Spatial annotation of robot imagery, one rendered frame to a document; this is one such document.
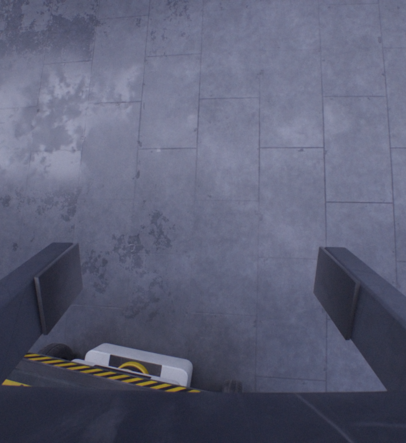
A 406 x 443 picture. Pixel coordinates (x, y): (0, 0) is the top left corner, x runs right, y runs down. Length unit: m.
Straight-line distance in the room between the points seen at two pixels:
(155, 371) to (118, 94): 0.83
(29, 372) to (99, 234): 0.44
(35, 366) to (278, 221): 0.67
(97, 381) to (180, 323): 0.34
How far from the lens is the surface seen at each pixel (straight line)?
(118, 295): 0.96
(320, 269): 0.16
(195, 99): 1.03
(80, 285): 0.17
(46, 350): 0.93
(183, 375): 0.81
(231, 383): 0.83
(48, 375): 0.70
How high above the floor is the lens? 0.88
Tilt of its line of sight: 79 degrees down
